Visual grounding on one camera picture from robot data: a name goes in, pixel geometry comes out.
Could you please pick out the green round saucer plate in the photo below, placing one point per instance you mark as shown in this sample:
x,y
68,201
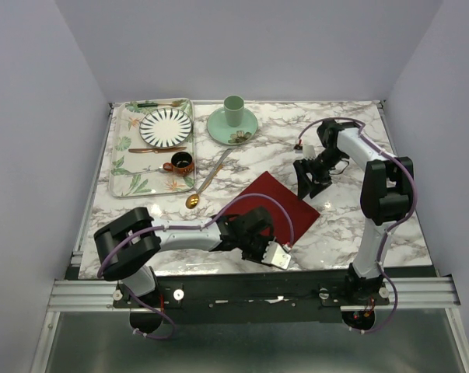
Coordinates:
x,y
220,131

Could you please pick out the striped white round plate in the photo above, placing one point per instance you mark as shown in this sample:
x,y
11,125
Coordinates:
x,y
165,128

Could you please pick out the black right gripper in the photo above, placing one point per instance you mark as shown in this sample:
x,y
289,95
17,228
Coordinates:
x,y
319,183

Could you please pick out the orange black coffee mug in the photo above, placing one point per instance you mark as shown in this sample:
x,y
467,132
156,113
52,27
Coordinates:
x,y
181,163

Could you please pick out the green plastic cup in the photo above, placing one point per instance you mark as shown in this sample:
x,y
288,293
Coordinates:
x,y
233,109

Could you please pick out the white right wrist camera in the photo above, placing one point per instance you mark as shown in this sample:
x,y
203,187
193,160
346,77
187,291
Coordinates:
x,y
307,151

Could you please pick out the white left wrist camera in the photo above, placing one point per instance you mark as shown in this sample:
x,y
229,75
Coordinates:
x,y
275,255

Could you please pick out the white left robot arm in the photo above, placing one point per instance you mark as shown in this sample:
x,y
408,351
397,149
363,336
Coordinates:
x,y
125,245

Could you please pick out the silver butter knife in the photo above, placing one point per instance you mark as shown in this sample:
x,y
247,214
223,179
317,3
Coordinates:
x,y
220,161

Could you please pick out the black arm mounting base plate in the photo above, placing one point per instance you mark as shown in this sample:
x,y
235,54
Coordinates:
x,y
329,296

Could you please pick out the green handled gold fork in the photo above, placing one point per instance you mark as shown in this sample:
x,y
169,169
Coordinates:
x,y
175,103

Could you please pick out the aluminium frame rail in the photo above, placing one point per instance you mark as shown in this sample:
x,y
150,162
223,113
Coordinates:
x,y
101,296

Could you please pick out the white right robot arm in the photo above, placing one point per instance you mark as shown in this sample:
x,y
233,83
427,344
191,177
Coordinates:
x,y
388,196

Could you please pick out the gold spoon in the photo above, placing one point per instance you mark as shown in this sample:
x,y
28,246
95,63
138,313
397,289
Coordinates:
x,y
193,200

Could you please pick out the floral rectangular serving tray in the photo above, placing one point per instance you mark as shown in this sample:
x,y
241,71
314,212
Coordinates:
x,y
142,175

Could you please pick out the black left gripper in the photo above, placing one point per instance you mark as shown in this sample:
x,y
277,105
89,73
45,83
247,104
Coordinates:
x,y
259,258

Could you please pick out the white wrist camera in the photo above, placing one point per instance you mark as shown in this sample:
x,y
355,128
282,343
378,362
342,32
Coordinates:
x,y
307,151
275,255

